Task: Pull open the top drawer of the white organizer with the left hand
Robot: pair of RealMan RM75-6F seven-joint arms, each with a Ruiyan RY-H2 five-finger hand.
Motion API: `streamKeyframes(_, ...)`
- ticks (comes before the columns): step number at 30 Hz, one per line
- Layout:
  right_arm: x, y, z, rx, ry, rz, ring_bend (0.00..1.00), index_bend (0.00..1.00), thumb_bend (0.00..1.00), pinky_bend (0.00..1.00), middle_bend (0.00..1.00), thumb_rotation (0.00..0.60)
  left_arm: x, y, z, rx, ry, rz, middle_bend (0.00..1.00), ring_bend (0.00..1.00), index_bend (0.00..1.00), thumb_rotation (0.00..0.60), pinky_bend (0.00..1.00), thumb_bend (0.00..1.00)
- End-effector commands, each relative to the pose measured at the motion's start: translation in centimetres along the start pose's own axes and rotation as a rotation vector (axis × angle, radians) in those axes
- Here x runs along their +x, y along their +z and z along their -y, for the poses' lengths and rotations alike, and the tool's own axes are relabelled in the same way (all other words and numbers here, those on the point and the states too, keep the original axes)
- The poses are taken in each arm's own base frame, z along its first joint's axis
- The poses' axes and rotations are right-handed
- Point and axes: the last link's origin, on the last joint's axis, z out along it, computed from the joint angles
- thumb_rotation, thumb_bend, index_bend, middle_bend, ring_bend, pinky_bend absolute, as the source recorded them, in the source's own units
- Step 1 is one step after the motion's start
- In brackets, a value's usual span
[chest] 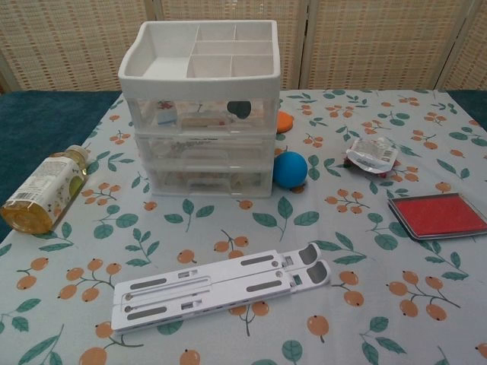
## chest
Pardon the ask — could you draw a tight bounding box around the white drawer organizer box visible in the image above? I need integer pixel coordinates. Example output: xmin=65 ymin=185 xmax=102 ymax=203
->
xmin=117 ymin=19 xmax=282 ymax=198

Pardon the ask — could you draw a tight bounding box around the bottle of yellow liquid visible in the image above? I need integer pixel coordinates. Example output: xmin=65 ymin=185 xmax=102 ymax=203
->
xmin=0 ymin=145 xmax=91 ymax=233

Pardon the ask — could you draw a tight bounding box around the orange ball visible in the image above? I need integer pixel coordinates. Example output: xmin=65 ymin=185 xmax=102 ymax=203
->
xmin=275 ymin=109 xmax=297 ymax=134

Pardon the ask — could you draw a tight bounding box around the silver foil pouch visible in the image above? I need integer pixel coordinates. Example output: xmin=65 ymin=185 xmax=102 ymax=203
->
xmin=344 ymin=137 xmax=400 ymax=179

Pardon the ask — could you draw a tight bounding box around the red ink pad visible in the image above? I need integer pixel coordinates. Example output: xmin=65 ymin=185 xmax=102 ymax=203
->
xmin=387 ymin=192 xmax=487 ymax=243

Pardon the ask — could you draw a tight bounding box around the clear plastic drawer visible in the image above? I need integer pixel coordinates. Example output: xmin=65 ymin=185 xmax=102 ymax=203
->
xmin=137 ymin=135 xmax=275 ymax=170
xmin=132 ymin=97 xmax=277 ymax=136
xmin=146 ymin=167 xmax=274 ymax=195

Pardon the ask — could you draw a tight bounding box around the white folding laptop stand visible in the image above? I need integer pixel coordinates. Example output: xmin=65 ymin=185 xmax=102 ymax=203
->
xmin=110 ymin=242 xmax=333 ymax=335

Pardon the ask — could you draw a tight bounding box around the pink stick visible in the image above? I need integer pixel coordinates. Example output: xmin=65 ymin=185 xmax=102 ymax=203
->
xmin=182 ymin=117 xmax=225 ymax=129

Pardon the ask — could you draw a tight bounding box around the blue ball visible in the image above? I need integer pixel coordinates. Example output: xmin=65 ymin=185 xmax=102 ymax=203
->
xmin=272 ymin=151 xmax=308 ymax=188

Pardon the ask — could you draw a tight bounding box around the floral tablecloth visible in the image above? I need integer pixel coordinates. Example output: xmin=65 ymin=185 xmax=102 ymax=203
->
xmin=0 ymin=87 xmax=487 ymax=365

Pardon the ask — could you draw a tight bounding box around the small white printed card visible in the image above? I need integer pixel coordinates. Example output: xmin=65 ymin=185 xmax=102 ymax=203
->
xmin=155 ymin=102 xmax=180 ymax=126

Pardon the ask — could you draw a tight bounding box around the small black object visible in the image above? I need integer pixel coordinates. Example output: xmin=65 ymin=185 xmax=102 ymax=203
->
xmin=227 ymin=100 xmax=252 ymax=119

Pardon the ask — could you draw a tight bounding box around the woven folding screen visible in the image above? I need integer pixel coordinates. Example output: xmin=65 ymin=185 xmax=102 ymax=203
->
xmin=0 ymin=0 xmax=487 ymax=94

